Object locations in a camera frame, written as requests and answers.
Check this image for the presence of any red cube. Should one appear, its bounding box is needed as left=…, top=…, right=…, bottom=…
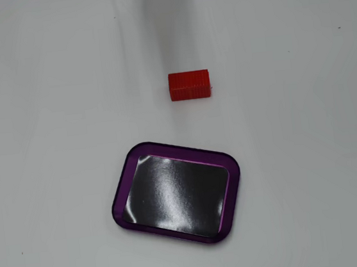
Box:
left=167, top=68, right=213, bottom=103

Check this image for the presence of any black glossy tray liner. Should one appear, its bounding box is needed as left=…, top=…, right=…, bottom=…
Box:
left=116, top=145, right=237, bottom=247

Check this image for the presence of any purple metal tray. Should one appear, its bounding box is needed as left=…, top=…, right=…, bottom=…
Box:
left=104, top=131, right=249, bottom=256

